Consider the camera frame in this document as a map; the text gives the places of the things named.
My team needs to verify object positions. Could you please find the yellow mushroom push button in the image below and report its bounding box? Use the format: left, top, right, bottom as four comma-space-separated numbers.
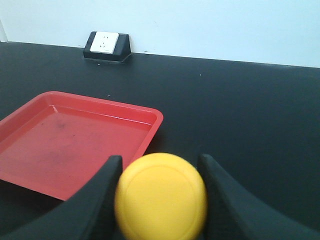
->
114, 152, 208, 240

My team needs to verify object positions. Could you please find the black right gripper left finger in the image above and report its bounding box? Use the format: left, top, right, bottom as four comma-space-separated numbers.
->
1, 155, 123, 240

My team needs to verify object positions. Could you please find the red plastic tray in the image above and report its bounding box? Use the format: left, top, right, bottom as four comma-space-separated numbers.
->
0, 91, 164, 201

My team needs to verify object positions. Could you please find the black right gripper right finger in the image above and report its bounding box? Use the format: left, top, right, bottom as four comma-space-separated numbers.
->
197, 154, 320, 240

